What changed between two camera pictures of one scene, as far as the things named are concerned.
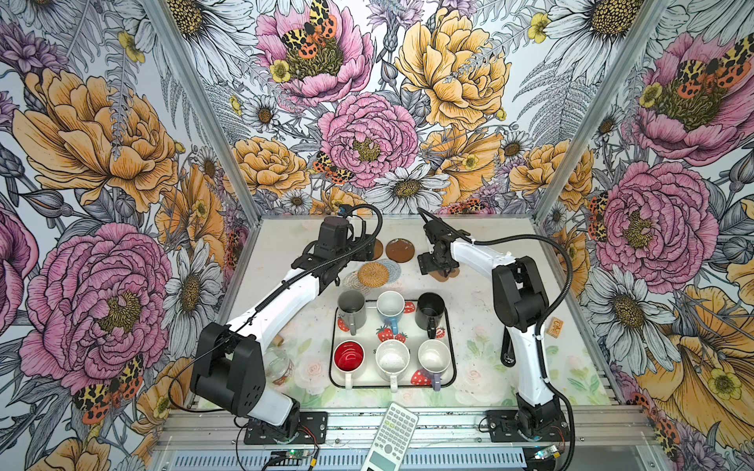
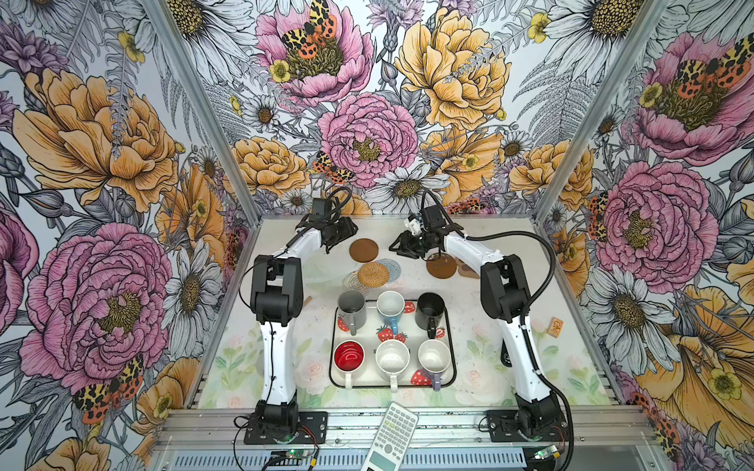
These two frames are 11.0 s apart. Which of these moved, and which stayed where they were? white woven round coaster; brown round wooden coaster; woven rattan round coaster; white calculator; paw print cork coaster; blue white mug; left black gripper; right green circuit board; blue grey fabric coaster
Moved: paw print cork coaster; brown round wooden coaster; left black gripper
Stayed: woven rattan round coaster; blue grey fabric coaster; white woven round coaster; right green circuit board; white calculator; blue white mug
